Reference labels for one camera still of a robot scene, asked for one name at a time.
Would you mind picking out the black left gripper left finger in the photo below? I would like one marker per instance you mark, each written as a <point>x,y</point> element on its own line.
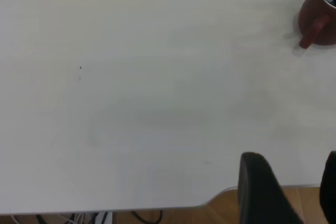
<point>262,195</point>

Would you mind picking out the red mug with white interior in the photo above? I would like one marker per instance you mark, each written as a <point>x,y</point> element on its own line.
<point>315,16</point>

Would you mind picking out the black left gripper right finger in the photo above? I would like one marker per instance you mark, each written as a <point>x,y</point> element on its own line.
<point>329,190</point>

